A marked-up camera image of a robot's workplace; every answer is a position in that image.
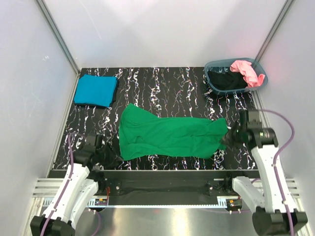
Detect green t-shirt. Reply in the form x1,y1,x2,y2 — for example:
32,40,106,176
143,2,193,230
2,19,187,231
119,104,228,160

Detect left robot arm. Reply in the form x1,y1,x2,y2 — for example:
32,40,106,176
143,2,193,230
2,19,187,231
30,134,121,236

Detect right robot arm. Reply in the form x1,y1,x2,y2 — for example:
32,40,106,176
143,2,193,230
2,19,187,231
221,110,308,236

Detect black t-shirt in basket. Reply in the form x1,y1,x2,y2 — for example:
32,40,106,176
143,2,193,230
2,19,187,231
208,71,248,90

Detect folded blue t-shirt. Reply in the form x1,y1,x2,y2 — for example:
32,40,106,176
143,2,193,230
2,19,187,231
73,74,119,108

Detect pink t-shirt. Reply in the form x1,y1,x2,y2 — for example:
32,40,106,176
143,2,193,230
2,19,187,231
230,60,265,88

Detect blue plastic basket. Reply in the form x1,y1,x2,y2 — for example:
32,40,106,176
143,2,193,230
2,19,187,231
204,58,268,95

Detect slotted cable duct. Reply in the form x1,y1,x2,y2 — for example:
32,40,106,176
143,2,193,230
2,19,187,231
88,192,229,208

